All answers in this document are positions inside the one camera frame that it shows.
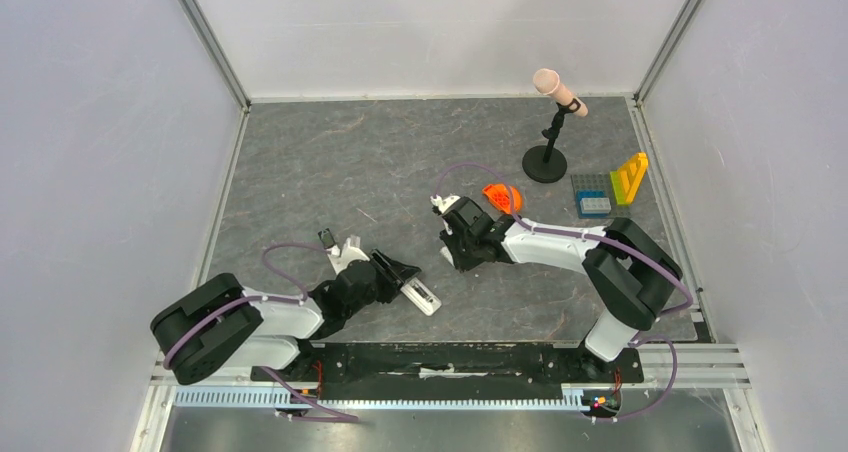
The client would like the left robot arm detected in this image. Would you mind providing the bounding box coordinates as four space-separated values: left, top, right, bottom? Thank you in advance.
150 243 442 385

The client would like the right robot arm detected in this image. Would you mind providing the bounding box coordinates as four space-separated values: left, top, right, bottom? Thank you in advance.
430 195 683 380

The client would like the orange plastic basket piece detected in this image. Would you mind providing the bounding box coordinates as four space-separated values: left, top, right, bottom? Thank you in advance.
482 183 523 214

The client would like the black microphone stand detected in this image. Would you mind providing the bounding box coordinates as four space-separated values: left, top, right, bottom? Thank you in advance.
521 104 571 184

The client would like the blue lego brick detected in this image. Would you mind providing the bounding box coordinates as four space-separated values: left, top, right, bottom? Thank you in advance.
575 190 612 218

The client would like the grey lego baseplate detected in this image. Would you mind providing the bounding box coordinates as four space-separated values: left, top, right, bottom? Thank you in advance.
570 174 631 219

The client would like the green lego brick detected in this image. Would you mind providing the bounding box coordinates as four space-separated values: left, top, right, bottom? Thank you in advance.
610 171 632 206

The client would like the yellow lego piece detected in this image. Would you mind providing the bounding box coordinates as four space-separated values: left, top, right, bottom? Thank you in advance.
616 152 649 205

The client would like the pink microphone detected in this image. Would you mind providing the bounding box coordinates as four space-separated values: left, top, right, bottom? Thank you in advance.
532 68 588 117

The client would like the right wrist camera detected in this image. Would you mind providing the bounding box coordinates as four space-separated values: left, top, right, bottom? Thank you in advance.
430 195 461 216

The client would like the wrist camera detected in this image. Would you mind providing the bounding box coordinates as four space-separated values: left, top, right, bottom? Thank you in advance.
430 195 461 216
318 228 370 274

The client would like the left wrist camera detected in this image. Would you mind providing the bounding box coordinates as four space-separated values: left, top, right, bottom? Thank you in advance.
318 228 370 274

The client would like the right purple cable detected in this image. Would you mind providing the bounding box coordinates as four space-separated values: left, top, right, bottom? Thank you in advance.
433 162 696 424

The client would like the purple cable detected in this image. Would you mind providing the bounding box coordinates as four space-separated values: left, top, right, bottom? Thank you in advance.
433 162 696 424
162 242 362 425

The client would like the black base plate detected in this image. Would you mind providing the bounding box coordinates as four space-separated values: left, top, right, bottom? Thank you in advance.
248 338 644 401

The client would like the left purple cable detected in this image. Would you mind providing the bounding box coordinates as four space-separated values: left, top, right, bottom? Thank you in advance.
162 242 362 425

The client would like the white cable duct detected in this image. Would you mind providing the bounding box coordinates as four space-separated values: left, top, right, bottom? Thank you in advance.
173 386 590 412

